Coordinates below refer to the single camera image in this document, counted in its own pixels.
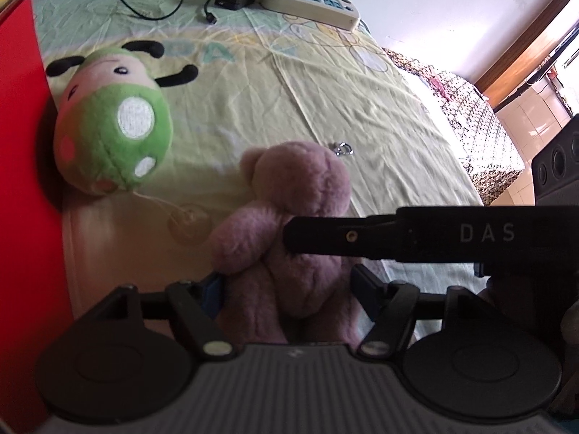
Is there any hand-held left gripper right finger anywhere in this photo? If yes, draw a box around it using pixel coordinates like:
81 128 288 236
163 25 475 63
350 264 513 358

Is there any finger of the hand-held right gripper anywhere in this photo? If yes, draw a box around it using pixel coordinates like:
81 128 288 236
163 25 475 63
283 215 400 263

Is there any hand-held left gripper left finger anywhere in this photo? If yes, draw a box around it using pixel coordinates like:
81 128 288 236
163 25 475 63
75 273 234 357

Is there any mauve teddy bear plush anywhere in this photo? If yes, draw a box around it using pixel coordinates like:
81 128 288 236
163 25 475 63
210 140 356 345

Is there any green ladybug plush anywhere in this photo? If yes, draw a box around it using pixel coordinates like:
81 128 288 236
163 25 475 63
45 41 213 249

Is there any red cardboard box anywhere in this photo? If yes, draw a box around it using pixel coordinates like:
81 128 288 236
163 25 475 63
0 0 76 434

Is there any black device with round holes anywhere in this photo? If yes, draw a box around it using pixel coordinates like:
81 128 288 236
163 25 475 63
531 116 579 207

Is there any floral patterned mattress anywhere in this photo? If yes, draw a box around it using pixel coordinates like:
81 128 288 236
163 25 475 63
382 47 526 207

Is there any printed green bedsheet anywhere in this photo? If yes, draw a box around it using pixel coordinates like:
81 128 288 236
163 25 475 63
34 0 487 345

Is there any beige power strip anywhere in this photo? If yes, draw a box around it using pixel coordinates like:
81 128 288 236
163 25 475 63
260 0 362 33

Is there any wooden door frame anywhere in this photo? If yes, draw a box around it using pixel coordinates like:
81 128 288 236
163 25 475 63
474 0 579 112

